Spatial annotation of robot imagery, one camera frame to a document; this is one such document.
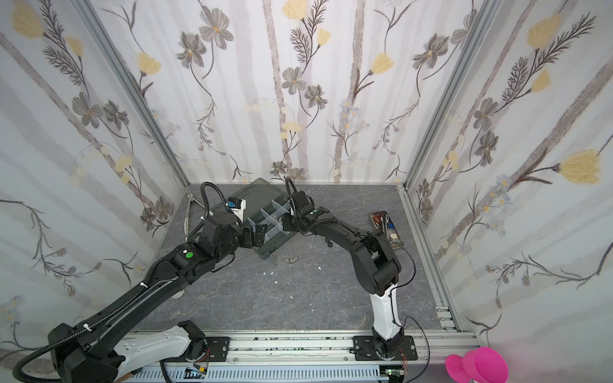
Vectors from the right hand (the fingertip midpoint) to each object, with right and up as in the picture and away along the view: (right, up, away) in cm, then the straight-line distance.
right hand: (279, 215), depth 90 cm
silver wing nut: (+4, -18, +3) cm, 19 cm away
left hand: (-7, -1, -16) cm, 17 cm away
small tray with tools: (+44, -4, +14) cm, 47 cm away
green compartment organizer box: (-9, -1, +14) cm, 17 cm away
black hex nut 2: (+20, -13, +8) cm, 25 cm away
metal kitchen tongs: (-44, -2, +14) cm, 46 cm away
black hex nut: (+19, -11, +11) cm, 25 cm away
